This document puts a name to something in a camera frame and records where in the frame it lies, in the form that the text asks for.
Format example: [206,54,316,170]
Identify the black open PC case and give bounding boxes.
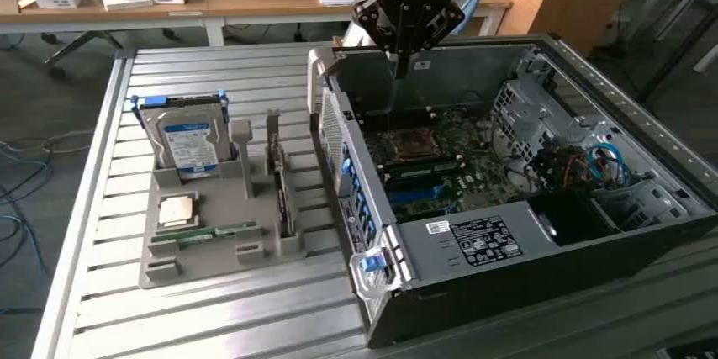
[305,32,718,350]

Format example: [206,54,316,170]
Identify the installed RAM stick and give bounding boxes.
[384,161,459,176]

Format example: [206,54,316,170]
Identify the green graphics card black shroud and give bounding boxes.
[264,108,298,239]

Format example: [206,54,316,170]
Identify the blue floor cable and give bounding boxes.
[0,152,54,316]

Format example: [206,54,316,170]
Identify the blue SATA wire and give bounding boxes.
[585,141,629,188]

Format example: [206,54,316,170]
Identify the green motherboard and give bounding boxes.
[357,109,540,224]

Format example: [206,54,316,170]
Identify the hard disk in blue caddy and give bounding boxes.
[129,89,232,180]

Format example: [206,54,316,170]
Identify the black power wire bundle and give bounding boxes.
[529,144,595,192]

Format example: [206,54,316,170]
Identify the metal disk bay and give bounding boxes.
[591,177,694,236]

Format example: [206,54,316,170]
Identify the wooden cabinet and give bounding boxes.
[481,0,652,58]

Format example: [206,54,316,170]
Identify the green RAM stick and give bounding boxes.
[149,220,260,245]

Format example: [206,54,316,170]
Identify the grey parts rack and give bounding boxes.
[137,119,308,291]

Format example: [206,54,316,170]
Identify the perforated metal drive cage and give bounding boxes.
[492,79,567,162]

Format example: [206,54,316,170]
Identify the blue case latch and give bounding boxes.
[356,251,395,272]

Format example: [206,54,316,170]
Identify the white floor cable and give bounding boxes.
[0,129,94,156]

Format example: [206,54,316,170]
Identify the grey power supply unit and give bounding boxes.
[393,200,561,289]

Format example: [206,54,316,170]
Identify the CPU chip with metal lid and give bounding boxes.
[156,195,198,226]

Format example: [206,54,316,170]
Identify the metal CPU socket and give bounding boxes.
[383,127,445,159]

